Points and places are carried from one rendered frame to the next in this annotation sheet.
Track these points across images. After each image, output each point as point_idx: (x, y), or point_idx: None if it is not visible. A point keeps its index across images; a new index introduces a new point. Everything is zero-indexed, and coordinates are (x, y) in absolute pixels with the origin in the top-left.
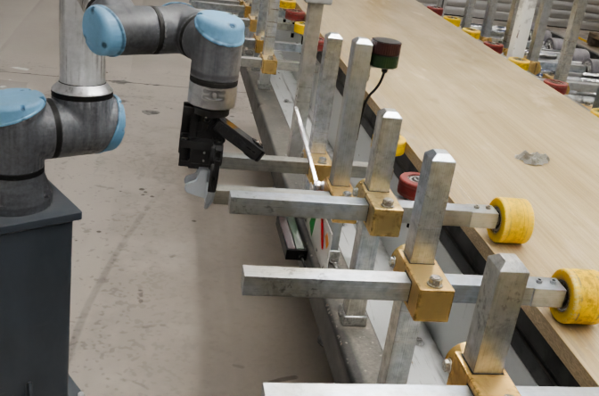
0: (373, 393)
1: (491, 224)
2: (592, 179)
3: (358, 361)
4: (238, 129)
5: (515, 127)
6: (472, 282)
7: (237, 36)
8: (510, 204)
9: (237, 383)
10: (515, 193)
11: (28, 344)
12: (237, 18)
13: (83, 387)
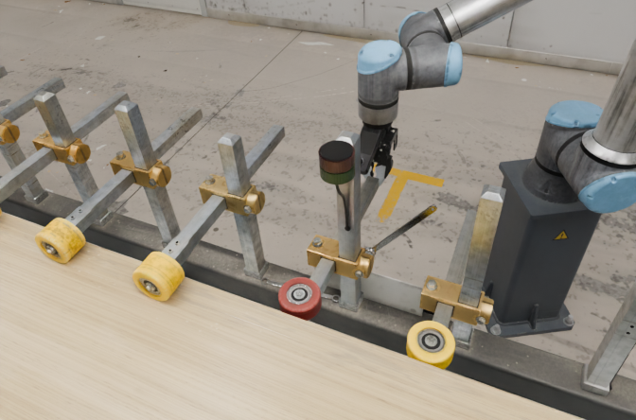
0: (94, 113)
1: None
2: None
3: (217, 252)
4: (366, 144)
5: None
6: (112, 181)
7: (359, 63)
8: (151, 255)
9: None
10: (230, 386)
11: (498, 261)
12: (379, 56)
13: (521, 341)
